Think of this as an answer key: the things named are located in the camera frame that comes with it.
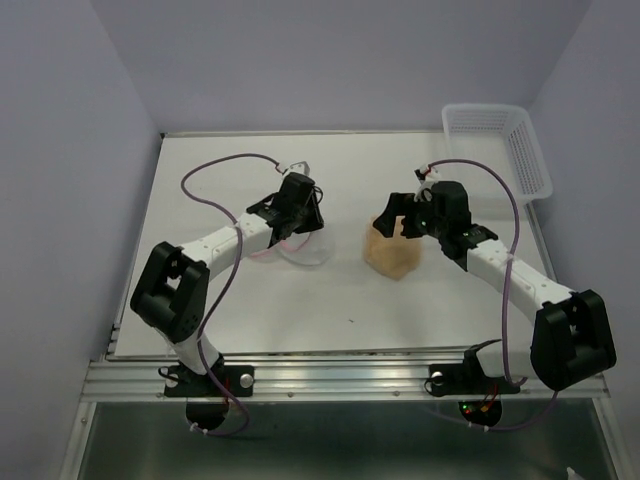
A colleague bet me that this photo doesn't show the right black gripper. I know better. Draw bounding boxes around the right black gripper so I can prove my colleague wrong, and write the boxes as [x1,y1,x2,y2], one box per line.
[370,190,447,239]

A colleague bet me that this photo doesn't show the white mesh laundry bag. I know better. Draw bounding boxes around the white mesh laundry bag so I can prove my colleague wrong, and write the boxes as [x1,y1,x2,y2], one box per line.
[249,229,335,267]

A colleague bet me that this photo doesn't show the beige bra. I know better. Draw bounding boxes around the beige bra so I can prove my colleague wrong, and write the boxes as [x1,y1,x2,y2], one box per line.
[362,217,423,281]

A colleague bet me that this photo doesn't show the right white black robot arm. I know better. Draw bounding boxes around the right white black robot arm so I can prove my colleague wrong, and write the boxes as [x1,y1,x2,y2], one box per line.
[373,181,617,391]

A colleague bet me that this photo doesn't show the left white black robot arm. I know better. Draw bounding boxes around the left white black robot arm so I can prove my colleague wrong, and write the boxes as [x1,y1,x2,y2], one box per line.
[130,172,324,394]

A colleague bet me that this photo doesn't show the white plastic basket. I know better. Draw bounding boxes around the white plastic basket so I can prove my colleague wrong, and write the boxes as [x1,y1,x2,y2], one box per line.
[441,103,553,205]

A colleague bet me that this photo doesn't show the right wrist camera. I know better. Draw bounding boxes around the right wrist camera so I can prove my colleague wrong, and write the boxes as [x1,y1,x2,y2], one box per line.
[414,165,441,202]

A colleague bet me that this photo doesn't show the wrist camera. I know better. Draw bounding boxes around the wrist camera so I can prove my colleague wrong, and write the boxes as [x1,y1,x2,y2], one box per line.
[414,165,441,202]
[276,161,311,176]

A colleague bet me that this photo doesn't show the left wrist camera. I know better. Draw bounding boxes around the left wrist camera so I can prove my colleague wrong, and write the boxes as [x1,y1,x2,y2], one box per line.
[276,161,311,176]

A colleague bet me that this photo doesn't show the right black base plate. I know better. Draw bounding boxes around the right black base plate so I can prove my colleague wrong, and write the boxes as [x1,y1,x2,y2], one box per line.
[424,363,520,397]

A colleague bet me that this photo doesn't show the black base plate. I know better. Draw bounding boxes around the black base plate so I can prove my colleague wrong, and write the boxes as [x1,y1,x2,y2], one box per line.
[157,364,254,398]
[424,363,520,397]

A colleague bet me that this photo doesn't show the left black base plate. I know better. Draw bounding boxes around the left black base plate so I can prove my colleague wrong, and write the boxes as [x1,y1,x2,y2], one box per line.
[157,364,254,398]

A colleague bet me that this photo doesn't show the aluminium frame rail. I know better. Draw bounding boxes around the aluminium frame rail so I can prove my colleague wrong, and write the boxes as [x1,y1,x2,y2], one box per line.
[79,355,612,402]

